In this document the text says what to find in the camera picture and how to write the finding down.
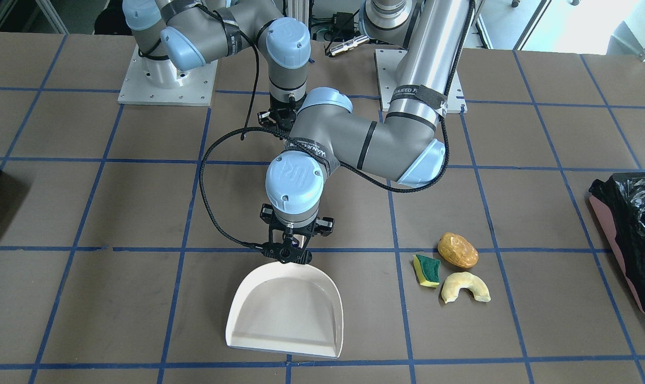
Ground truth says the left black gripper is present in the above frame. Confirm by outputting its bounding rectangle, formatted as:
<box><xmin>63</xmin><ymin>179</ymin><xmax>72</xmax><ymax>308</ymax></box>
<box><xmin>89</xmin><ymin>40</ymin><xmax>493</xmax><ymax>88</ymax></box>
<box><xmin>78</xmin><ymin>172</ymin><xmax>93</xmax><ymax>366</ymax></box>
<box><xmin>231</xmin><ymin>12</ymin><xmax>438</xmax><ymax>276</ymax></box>
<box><xmin>259</xmin><ymin>204</ymin><xmax>335</xmax><ymax>265</ymax></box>

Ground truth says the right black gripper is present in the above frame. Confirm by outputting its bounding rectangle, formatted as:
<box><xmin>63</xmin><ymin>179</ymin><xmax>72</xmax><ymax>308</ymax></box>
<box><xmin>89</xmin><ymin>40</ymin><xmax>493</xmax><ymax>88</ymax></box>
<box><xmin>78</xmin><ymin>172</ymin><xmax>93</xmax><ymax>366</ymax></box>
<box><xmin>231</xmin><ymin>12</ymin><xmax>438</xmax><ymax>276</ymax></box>
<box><xmin>257</xmin><ymin>101</ymin><xmax>302</xmax><ymax>134</ymax></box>

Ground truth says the cream plastic dustpan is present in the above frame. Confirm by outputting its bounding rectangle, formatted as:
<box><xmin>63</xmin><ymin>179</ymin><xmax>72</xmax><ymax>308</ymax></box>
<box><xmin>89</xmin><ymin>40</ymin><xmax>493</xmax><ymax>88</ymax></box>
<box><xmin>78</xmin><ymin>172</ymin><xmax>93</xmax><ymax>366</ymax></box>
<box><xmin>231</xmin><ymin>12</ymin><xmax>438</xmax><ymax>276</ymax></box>
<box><xmin>225</xmin><ymin>262</ymin><xmax>344</xmax><ymax>359</ymax></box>

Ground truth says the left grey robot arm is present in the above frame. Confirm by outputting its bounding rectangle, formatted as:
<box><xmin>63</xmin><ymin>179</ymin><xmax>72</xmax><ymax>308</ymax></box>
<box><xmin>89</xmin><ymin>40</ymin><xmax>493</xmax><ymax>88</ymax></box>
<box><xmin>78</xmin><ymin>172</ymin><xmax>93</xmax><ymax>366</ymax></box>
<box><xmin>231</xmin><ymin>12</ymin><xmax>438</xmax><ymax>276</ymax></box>
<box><xmin>256</xmin><ymin>1</ymin><xmax>477</xmax><ymax>264</ymax></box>

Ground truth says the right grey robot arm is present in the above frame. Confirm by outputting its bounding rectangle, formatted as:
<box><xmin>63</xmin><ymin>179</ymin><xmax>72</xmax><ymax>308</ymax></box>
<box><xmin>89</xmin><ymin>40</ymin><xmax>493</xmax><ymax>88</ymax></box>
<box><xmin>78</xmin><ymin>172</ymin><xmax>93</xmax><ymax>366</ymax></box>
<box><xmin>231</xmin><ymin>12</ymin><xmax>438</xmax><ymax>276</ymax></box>
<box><xmin>119</xmin><ymin>1</ymin><xmax>312</xmax><ymax>132</ymax></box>

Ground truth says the green yellow sponge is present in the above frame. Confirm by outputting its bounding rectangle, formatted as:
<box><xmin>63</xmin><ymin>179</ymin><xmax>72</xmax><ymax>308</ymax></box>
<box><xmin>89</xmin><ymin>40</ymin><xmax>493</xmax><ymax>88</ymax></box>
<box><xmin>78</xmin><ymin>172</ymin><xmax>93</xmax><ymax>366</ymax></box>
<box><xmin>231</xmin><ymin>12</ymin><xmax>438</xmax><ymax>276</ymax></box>
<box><xmin>413</xmin><ymin>254</ymin><xmax>440</xmax><ymax>289</ymax></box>

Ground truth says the brown potato toy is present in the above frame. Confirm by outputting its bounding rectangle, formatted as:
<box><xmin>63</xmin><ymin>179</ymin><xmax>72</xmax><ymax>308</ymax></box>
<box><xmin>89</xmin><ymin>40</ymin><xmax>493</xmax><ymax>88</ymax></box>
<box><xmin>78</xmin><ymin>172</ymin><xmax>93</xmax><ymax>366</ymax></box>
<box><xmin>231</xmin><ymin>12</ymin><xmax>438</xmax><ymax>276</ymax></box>
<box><xmin>437</xmin><ymin>233</ymin><xmax>479</xmax><ymax>268</ymax></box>

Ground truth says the yellow bread crescent piece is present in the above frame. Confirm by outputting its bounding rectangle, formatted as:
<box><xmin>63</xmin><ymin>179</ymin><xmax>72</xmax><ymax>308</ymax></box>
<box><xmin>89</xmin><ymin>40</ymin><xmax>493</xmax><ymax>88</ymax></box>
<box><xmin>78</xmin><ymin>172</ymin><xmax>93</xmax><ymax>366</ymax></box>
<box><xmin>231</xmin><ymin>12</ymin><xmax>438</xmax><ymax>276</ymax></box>
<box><xmin>441</xmin><ymin>272</ymin><xmax>491</xmax><ymax>303</ymax></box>

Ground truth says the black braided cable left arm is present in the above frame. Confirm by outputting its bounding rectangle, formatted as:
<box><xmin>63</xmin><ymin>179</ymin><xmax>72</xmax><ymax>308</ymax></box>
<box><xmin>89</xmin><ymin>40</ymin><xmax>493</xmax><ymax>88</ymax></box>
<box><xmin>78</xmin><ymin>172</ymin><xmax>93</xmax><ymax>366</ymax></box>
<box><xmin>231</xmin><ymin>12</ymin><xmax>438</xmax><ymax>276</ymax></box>
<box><xmin>198</xmin><ymin>0</ymin><xmax>471</xmax><ymax>252</ymax></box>

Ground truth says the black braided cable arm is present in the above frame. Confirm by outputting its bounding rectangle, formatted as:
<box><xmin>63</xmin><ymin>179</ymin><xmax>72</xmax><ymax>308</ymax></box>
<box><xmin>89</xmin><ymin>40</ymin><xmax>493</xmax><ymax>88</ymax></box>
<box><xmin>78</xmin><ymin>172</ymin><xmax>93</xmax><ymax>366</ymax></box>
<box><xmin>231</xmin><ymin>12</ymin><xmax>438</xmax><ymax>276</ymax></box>
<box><xmin>198</xmin><ymin>0</ymin><xmax>471</xmax><ymax>252</ymax></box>
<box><xmin>141</xmin><ymin>4</ymin><xmax>260</xmax><ymax>142</ymax></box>

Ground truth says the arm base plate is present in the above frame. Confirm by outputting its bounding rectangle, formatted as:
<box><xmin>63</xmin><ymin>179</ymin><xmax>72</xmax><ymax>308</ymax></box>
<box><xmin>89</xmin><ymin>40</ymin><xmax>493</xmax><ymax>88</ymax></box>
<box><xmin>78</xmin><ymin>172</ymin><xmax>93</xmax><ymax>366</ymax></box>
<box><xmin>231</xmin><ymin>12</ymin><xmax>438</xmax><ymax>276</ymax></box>
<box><xmin>117</xmin><ymin>47</ymin><xmax>218</xmax><ymax>107</ymax></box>
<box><xmin>374</xmin><ymin>48</ymin><xmax>451</xmax><ymax>113</ymax></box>

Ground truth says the black braided cable right arm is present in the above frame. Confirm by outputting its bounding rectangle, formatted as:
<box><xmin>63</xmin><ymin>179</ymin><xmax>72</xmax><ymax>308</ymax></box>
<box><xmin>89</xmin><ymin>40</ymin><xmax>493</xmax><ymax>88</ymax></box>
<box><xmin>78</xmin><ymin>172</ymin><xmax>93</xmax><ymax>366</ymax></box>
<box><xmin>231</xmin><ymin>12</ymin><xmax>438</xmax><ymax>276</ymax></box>
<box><xmin>141</xmin><ymin>4</ymin><xmax>260</xmax><ymax>142</ymax></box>

